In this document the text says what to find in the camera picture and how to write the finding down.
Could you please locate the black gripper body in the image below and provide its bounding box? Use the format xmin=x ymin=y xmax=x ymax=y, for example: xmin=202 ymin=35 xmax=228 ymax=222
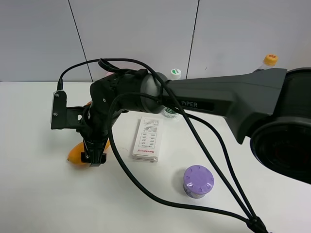
xmin=81 ymin=71 xmax=146 ymax=147

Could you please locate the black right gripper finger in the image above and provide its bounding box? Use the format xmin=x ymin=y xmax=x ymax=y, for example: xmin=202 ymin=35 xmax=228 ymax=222
xmin=89 ymin=140 xmax=107 ymax=166

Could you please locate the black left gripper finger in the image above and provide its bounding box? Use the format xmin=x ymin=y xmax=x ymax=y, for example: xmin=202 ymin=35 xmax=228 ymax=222
xmin=81 ymin=141 xmax=90 ymax=163

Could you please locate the yellow mango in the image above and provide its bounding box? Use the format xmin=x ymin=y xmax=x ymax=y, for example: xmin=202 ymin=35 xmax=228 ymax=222
xmin=67 ymin=140 xmax=110 ymax=167

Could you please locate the white rectangular box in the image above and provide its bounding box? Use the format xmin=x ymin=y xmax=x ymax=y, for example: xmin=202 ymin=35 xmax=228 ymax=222
xmin=132 ymin=116 xmax=164 ymax=163

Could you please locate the clear water bottle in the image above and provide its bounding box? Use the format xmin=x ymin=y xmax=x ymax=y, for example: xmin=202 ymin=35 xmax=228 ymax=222
xmin=163 ymin=68 xmax=182 ymax=119

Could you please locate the purple lidded container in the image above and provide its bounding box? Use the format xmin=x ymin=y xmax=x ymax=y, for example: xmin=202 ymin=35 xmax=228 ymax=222
xmin=183 ymin=165 xmax=214 ymax=199

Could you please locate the cola bottle yellow cap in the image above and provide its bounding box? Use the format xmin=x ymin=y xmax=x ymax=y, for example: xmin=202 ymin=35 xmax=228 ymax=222
xmin=255 ymin=54 xmax=278 ymax=72

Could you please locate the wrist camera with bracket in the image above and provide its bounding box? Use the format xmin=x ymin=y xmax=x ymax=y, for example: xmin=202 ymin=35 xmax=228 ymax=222
xmin=51 ymin=90 xmax=84 ymax=130

